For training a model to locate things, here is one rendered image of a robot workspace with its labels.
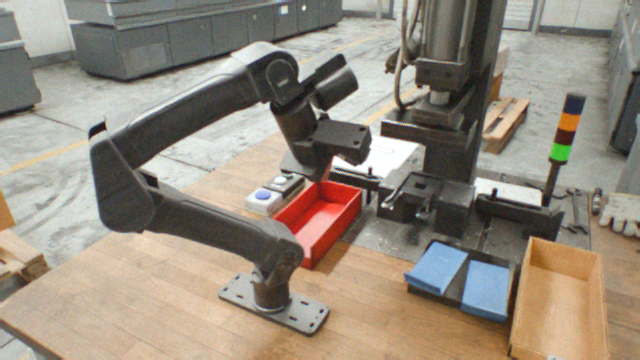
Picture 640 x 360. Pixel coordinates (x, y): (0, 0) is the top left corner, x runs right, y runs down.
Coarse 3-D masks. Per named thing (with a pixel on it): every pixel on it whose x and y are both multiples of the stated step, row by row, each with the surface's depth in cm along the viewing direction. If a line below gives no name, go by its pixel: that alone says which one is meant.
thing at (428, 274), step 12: (432, 252) 85; (444, 252) 85; (456, 252) 85; (420, 264) 81; (432, 264) 81; (444, 264) 81; (456, 264) 81; (408, 276) 76; (420, 276) 78; (432, 276) 78; (444, 276) 78; (432, 288) 74; (444, 288) 76
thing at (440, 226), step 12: (384, 192) 96; (396, 204) 96; (408, 204) 99; (420, 204) 93; (384, 216) 99; (396, 216) 97; (444, 216) 92; (456, 216) 90; (468, 216) 94; (444, 228) 93; (456, 228) 91
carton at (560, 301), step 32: (544, 256) 82; (576, 256) 79; (544, 288) 78; (576, 288) 78; (512, 320) 71; (544, 320) 71; (576, 320) 71; (512, 352) 65; (544, 352) 66; (576, 352) 66; (608, 352) 58
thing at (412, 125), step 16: (432, 96) 85; (448, 96) 85; (464, 96) 90; (400, 112) 93; (416, 112) 84; (432, 112) 82; (448, 112) 81; (384, 128) 89; (400, 128) 88; (416, 128) 86; (432, 128) 85; (448, 128) 85; (464, 128) 85; (432, 144) 86; (448, 144) 84; (464, 144) 83
